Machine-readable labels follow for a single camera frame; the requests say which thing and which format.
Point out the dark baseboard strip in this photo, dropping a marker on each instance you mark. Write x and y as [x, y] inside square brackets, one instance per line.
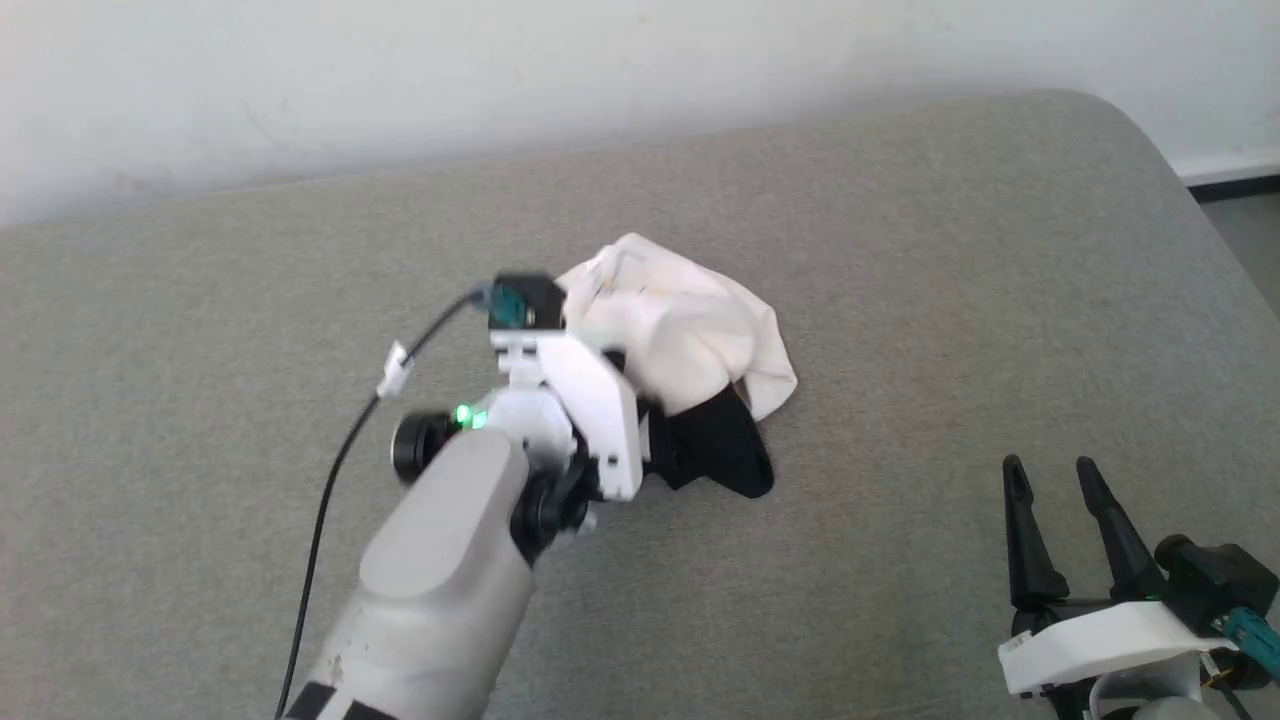
[1240, 188]

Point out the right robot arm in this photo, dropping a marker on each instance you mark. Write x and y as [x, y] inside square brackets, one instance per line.
[1160, 705]

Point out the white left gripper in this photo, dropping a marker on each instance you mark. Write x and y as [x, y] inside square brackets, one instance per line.
[600, 410]

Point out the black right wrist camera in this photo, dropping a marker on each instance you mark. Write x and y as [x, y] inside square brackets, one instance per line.
[1215, 575]

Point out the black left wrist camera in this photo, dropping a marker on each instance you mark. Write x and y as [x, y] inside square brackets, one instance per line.
[540, 300]

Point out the white and black shirt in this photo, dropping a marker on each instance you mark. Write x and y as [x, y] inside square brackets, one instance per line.
[690, 320]

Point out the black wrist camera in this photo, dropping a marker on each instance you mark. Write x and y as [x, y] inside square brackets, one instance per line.
[540, 300]
[1215, 575]

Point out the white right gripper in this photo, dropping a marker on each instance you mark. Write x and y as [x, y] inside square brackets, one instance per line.
[1100, 640]

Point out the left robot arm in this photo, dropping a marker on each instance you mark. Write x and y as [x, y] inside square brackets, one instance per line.
[440, 580]

